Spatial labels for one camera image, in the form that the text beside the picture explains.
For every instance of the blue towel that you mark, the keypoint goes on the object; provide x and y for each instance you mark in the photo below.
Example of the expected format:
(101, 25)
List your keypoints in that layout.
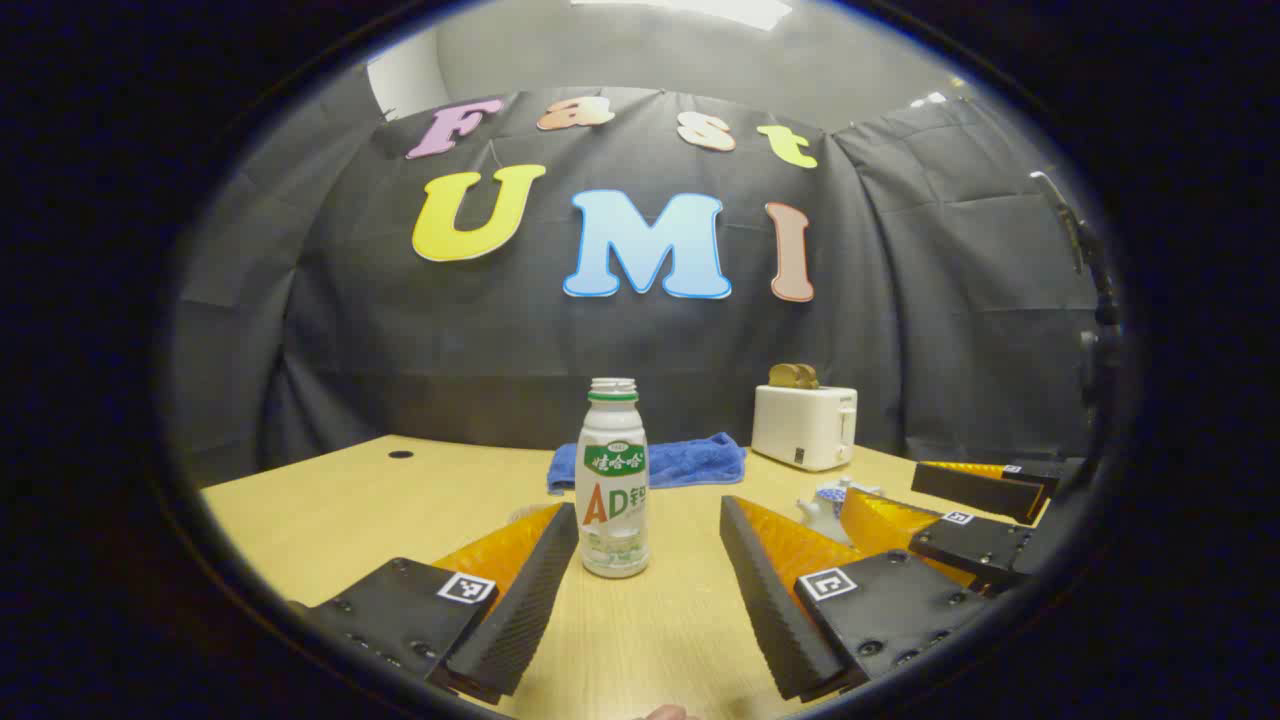
(690, 460)

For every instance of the white teacup lid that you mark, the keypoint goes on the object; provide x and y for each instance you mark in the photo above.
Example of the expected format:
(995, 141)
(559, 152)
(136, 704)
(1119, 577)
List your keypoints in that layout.
(858, 488)

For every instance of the brown bread slice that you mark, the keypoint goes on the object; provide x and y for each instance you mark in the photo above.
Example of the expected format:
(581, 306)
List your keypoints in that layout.
(780, 376)
(808, 377)

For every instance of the white toaster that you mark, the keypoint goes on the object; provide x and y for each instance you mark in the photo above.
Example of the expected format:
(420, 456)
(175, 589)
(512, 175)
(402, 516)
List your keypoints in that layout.
(800, 425)

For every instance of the white water bottle green label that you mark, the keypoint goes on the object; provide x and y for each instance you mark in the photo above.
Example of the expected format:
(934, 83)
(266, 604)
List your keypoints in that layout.
(612, 480)

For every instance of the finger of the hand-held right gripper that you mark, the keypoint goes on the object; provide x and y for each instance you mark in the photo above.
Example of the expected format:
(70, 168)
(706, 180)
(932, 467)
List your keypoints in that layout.
(985, 488)
(975, 548)

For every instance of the black backdrop cloth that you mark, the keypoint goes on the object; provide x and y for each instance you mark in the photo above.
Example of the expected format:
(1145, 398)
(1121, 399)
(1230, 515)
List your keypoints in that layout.
(500, 340)

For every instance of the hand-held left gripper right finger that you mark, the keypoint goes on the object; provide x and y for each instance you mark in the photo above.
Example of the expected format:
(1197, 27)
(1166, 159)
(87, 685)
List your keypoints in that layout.
(770, 610)

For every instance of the white teacup blue pattern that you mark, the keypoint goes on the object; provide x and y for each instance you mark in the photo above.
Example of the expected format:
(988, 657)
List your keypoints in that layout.
(825, 522)

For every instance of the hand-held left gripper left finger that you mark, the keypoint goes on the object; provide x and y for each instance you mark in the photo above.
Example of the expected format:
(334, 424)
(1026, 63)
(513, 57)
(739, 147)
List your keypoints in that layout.
(520, 610)

